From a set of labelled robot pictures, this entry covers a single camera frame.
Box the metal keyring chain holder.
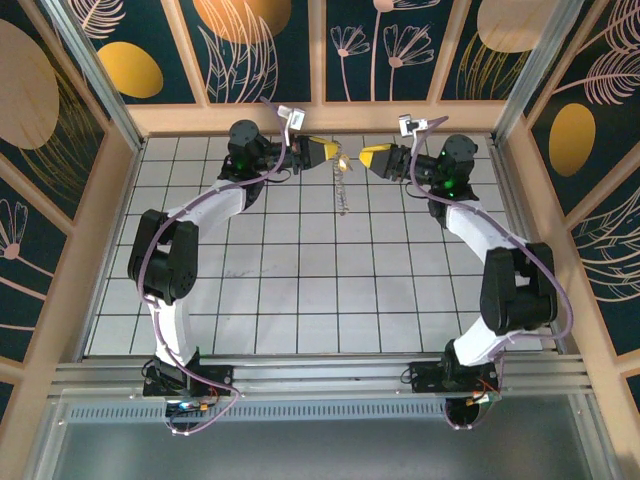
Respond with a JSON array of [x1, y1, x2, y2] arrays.
[[329, 142, 351, 217]]

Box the navy panel with pink flowers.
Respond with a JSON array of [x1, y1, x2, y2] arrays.
[[324, 0, 457, 104]]

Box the navy panel, oval and feather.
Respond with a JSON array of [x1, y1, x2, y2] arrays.
[[522, 0, 640, 217]]

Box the navy panel with leaf outlines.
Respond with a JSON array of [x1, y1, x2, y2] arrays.
[[177, 0, 314, 105]]

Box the navy panel with yellow oval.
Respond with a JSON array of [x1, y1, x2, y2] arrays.
[[64, 0, 201, 106]]

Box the navy panel, beige circle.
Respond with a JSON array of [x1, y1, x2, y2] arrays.
[[438, 0, 559, 102]]

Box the navy panel with feather outlines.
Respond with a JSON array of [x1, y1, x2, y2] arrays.
[[569, 187, 640, 357]]

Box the navy panel with gold lines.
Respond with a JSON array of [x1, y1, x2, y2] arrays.
[[0, 17, 112, 221]]

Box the small circuit board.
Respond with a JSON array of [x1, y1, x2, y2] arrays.
[[462, 388, 503, 409], [166, 397, 222, 417]]

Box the navy panel with single flower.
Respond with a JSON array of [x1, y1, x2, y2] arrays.
[[0, 174, 71, 364]]

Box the perforated grey metal sheet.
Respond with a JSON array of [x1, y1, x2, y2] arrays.
[[29, 392, 621, 480]]

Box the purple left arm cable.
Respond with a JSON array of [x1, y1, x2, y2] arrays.
[[137, 97, 294, 437]]

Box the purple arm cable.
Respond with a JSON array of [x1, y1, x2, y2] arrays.
[[408, 115, 574, 432], [137, 97, 294, 437]]

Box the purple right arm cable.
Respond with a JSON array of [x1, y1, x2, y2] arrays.
[[408, 115, 574, 432]]

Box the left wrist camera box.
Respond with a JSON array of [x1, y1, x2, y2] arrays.
[[276, 103, 307, 132]]

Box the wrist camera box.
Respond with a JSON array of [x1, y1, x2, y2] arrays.
[[276, 103, 307, 132], [397, 113, 430, 137]]

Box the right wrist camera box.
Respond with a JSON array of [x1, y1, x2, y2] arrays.
[[397, 113, 430, 137]]

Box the aluminium corner post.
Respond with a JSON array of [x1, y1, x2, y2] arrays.
[[42, 0, 149, 154], [492, 0, 589, 146]]

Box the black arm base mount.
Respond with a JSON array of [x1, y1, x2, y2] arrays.
[[142, 359, 236, 399], [407, 358, 502, 397]]

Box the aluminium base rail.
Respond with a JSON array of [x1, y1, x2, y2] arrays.
[[47, 357, 596, 401]]

